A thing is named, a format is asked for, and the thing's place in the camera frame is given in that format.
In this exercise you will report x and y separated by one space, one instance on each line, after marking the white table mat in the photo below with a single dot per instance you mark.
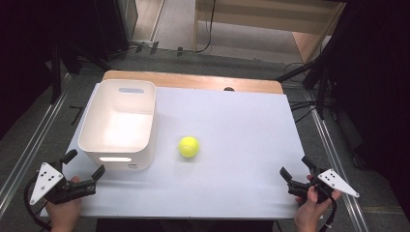
232 154

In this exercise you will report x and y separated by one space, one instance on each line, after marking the yellow tennis ball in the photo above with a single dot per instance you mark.
188 146

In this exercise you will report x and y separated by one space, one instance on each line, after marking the person's right hand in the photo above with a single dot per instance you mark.
309 212

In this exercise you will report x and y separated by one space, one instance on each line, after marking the dark cabinet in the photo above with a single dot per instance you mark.
112 25

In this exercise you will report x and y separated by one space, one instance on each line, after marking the person's left hand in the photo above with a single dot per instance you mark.
64 212

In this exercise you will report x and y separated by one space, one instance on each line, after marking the white plastic storage bin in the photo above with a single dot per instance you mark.
119 129

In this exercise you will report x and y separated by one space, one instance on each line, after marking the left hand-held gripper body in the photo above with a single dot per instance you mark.
59 188

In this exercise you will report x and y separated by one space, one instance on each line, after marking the light wooden cabinet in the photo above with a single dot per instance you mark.
257 22

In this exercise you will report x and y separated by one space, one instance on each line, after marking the black metal stand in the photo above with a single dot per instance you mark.
319 80
56 71

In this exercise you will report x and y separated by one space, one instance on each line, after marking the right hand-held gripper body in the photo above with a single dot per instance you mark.
322 187

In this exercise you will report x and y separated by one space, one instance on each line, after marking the aluminium floor rail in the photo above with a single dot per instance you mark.
30 148
335 161

